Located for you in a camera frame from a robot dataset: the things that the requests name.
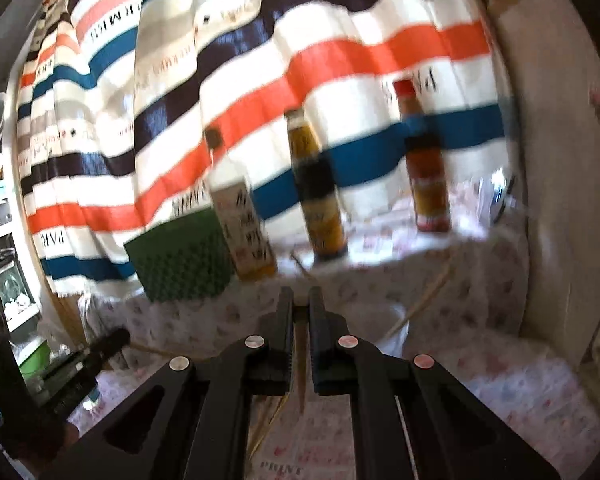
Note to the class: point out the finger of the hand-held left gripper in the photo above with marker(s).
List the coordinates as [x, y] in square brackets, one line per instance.
[85, 365]

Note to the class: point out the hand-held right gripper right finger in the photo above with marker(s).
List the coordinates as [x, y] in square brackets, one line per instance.
[325, 340]

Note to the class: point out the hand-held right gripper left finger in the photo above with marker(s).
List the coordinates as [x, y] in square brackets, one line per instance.
[280, 340]

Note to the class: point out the clear plastic container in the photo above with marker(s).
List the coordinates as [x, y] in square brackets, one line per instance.
[397, 330]

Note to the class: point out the bear print cloth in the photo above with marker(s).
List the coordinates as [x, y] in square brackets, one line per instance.
[205, 320]

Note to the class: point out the clear cooking wine bottle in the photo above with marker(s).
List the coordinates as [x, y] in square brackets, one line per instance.
[245, 230]

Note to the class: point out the cluttered shelf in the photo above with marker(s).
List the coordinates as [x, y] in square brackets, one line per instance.
[5, 260]

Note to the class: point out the green checkered box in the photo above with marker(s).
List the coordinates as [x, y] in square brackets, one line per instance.
[180, 260]

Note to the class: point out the dark soy sauce bottle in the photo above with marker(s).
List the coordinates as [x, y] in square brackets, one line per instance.
[320, 200]

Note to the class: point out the printed tablecloth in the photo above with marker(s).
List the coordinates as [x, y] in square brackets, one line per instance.
[505, 385]

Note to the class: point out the red cap sauce bottle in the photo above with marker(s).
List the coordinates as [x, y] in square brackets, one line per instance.
[427, 175]

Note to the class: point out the striped curtain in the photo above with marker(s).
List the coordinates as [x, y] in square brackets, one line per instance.
[330, 60]

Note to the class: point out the white panel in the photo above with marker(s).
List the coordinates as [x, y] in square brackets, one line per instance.
[555, 160]

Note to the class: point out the cartoon sticker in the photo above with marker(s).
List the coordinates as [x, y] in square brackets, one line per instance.
[597, 105]

